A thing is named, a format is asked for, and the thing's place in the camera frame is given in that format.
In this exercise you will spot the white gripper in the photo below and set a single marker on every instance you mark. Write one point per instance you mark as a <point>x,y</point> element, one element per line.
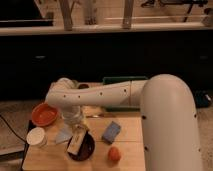
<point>72,115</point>

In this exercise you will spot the whiteboard eraser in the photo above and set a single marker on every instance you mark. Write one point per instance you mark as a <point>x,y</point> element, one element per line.
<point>76,140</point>

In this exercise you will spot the dark purple bowl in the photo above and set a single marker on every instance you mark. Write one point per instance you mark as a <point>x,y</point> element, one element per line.
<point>86,149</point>

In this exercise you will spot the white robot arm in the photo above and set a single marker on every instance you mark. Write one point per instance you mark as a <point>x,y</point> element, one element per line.
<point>169,117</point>

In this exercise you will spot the orange bowl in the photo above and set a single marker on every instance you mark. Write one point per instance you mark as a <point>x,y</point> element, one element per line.
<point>43,115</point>

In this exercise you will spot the light blue cloth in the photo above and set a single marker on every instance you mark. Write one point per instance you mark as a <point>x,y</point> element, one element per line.
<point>64,134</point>

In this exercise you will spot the blue sponge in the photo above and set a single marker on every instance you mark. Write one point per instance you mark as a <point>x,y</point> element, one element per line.
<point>110,133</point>

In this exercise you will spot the white cup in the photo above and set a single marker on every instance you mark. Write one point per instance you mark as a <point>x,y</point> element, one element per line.
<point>36,137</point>

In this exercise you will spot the green tray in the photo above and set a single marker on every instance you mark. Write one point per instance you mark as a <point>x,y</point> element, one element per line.
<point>118,79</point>

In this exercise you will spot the orange fruit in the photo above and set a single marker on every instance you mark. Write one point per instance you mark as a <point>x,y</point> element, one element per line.
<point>114,155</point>

